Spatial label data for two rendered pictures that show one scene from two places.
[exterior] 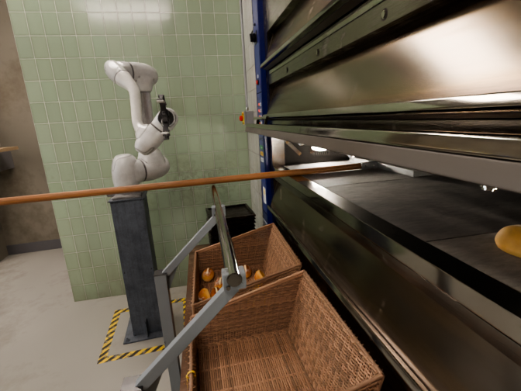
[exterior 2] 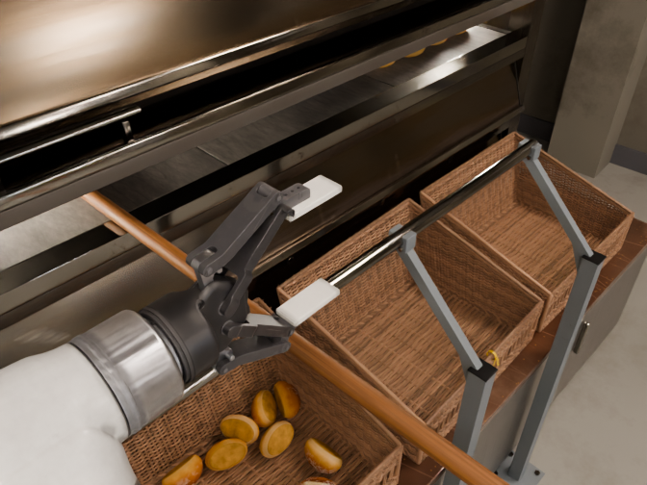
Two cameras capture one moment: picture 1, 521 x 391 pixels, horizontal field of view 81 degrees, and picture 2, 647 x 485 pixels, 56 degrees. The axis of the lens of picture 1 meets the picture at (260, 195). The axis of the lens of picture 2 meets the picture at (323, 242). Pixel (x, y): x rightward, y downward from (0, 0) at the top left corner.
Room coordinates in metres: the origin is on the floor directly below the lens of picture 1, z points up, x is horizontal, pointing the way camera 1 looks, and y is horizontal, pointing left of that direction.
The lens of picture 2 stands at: (1.68, 0.81, 1.87)
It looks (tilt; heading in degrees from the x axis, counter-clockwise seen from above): 38 degrees down; 235
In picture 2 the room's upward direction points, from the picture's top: straight up
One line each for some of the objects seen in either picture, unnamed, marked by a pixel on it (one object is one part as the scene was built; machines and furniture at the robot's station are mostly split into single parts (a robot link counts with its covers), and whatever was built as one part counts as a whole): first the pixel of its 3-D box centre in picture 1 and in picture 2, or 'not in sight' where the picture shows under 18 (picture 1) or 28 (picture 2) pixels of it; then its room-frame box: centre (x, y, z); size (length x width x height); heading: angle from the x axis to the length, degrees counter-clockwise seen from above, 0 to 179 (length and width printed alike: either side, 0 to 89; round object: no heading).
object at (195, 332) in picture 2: (165, 117); (201, 321); (1.55, 0.44, 1.48); 0.09 x 0.07 x 0.08; 11
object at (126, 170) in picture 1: (125, 171); not in sight; (2.01, 0.87, 1.17); 0.18 x 0.16 x 0.22; 140
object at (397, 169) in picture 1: (407, 161); not in sight; (1.58, -0.77, 1.20); 0.55 x 0.36 x 0.03; 12
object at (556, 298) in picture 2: not in sight; (525, 221); (0.24, -0.09, 0.72); 0.56 x 0.49 x 0.28; 10
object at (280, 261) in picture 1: (241, 269); (234, 459); (1.42, 0.12, 0.72); 0.56 x 0.49 x 0.28; 10
